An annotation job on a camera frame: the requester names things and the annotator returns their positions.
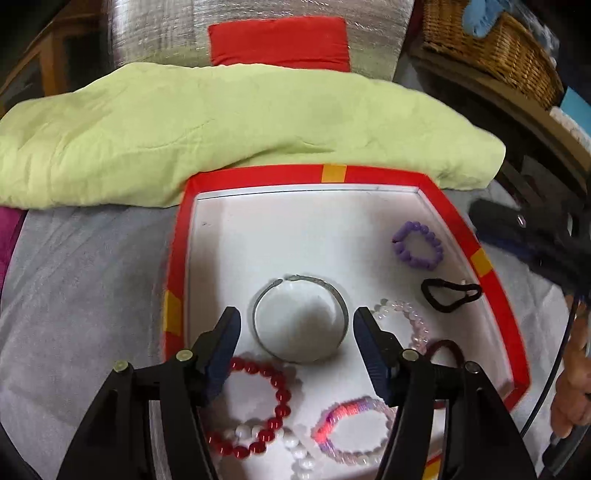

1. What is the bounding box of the light blue cardboard box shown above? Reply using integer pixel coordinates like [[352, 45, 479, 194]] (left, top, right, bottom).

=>
[[561, 88, 591, 134]]

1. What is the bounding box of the pink braided bead bracelet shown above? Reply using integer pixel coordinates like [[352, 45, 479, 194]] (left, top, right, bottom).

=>
[[311, 396, 398, 467]]

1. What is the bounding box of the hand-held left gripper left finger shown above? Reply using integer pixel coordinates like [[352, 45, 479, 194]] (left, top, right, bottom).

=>
[[58, 306, 242, 480]]

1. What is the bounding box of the purple bead bracelet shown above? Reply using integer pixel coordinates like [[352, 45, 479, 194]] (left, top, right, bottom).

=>
[[392, 220, 445, 271]]

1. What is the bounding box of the person's right hand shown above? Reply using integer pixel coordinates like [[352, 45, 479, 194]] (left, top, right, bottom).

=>
[[549, 318, 591, 439]]

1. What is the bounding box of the maroon ring bangle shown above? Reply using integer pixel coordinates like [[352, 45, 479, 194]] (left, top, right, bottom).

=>
[[422, 339, 465, 411]]

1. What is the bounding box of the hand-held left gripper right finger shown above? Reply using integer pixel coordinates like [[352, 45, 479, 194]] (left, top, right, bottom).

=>
[[353, 307, 539, 480]]

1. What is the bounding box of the red bead bracelet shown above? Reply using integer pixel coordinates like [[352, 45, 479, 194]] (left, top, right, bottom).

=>
[[205, 356, 290, 459]]

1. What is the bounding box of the red cardboard box tray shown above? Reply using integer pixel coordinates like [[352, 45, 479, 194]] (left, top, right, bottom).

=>
[[163, 163, 532, 480]]

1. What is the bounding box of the black cable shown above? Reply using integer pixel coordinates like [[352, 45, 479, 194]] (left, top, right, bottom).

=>
[[519, 295, 583, 439]]

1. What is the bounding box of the wicker basket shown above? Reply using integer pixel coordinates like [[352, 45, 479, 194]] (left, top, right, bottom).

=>
[[421, 0, 565, 112]]

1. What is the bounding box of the blue cloth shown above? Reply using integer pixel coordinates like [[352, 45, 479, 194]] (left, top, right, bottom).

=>
[[463, 0, 506, 38]]

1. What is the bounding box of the wooden side table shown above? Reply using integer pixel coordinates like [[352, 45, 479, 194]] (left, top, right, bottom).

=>
[[409, 41, 591, 217]]

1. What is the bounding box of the black hair tie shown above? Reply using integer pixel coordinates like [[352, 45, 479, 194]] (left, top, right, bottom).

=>
[[421, 278, 483, 315]]

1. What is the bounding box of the red pillow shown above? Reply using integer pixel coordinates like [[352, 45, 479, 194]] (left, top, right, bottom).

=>
[[208, 17, 350, 73]]

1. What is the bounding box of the white floral box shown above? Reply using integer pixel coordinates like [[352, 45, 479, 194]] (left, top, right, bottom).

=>
[[549, 107, 591, 148]]

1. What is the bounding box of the silver foil insulation mat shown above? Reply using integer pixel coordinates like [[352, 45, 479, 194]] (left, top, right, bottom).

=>
[[104, 0, 414, 81]]

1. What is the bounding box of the silver cuff bangle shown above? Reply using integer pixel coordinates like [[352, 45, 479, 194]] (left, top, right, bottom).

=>
[[252, 274, 348, 365]]

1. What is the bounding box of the wooden cabinet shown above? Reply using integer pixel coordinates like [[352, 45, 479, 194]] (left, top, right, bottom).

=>
[[0, 0, 121, 116]]

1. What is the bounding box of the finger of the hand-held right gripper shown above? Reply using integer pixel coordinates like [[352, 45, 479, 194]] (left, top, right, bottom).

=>
[[480, 228, 571, 287], [468, 198, 566, 241]]

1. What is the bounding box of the light green blanket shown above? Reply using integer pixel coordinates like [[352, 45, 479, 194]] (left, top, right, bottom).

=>
[[0, 62, 506, 210]]

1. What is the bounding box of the pink pillow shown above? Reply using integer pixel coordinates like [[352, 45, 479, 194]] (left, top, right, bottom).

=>
[[0, 207, 26, 287]]

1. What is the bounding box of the clear white bead bracelet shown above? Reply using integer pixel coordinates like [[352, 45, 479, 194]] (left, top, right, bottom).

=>
[[369, 299, 432, 352]]

